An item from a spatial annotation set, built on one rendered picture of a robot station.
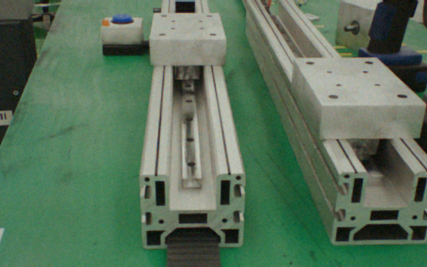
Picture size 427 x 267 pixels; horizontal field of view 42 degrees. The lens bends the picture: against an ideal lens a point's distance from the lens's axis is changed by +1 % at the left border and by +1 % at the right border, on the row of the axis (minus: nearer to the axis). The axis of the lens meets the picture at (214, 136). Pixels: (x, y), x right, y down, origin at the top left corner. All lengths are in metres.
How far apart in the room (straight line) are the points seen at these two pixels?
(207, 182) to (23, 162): 0.27
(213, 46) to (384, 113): 0.30
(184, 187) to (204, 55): 0.29
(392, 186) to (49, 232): 0.36
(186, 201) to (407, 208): 0.22
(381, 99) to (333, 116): 0.06
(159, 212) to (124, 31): 0.65
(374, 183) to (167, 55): 0.36
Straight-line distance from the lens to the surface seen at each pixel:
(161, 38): 0.80
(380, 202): 0.58
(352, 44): 1.23
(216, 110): 0.65
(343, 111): 0.59
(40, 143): 0.79
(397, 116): 0.61
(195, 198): 0.55
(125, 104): 0.90
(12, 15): 1.48
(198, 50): 0.80
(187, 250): 0.54
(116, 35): 1.13
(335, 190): 0.55
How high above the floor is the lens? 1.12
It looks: 26 degrees down
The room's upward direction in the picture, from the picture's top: 1 degrees clockwise
